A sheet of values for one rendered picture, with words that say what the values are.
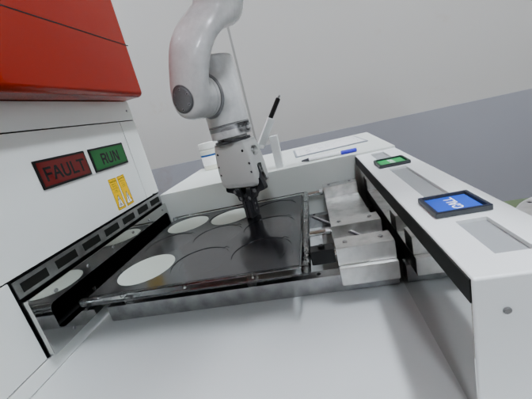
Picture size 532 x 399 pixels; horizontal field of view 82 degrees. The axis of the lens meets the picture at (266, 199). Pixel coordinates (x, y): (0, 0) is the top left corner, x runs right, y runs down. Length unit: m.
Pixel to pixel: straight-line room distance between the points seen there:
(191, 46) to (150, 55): 1.93
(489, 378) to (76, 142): 0.69
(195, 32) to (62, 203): 0.37
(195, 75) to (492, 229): 0.45
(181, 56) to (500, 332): 0.53
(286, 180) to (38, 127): 0.52
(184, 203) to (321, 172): 0.38
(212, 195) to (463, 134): 1.63
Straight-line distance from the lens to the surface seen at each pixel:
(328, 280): 0.50
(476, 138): 2.14
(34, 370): 0.59
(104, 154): 0.74
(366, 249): 0.45
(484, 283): 0.28
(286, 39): 2.09
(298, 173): 0.78
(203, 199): 0.84
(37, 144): 0.63
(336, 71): 2.03
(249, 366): 0.43
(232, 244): 0.56
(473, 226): 0.36
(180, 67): 0.56
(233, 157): 0.63
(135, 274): 0.59
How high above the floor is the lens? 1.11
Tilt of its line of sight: 16 degrees down
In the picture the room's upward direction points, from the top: 14 degrees counter-clockwise
